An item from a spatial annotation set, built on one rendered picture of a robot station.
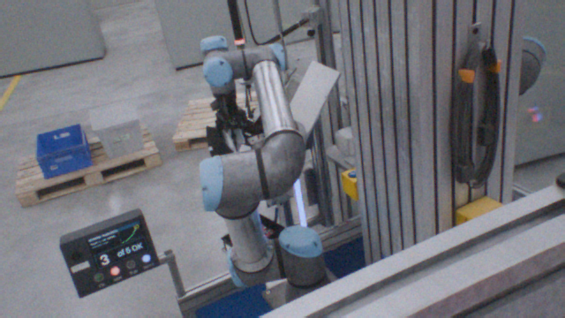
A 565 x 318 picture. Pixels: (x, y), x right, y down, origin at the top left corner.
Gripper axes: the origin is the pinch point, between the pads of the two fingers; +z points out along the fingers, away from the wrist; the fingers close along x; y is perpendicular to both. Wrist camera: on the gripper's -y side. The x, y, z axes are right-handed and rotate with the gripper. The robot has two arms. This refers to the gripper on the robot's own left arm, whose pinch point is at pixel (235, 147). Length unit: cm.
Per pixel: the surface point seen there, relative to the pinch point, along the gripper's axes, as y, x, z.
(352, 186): -10, 46, 39
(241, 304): -14, -8, 73
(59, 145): -379, -62, 122
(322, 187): -58, 57, 67
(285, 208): -59, 35, 70
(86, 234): -12, -50, 17
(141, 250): -8.2, -36.4, 28.2
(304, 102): -64, 57, 22
